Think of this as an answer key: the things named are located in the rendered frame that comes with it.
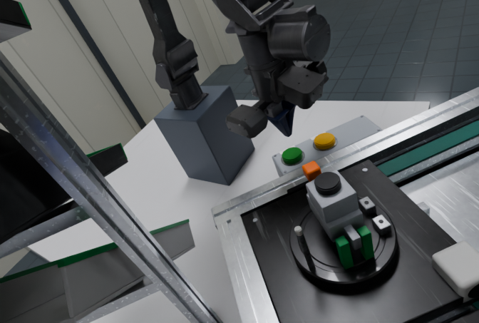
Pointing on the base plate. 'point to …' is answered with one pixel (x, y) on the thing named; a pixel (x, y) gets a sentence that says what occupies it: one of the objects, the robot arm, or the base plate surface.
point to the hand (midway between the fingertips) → (283, 120)
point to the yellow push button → (324, 140)
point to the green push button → (292, 155)
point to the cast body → (336, 207)
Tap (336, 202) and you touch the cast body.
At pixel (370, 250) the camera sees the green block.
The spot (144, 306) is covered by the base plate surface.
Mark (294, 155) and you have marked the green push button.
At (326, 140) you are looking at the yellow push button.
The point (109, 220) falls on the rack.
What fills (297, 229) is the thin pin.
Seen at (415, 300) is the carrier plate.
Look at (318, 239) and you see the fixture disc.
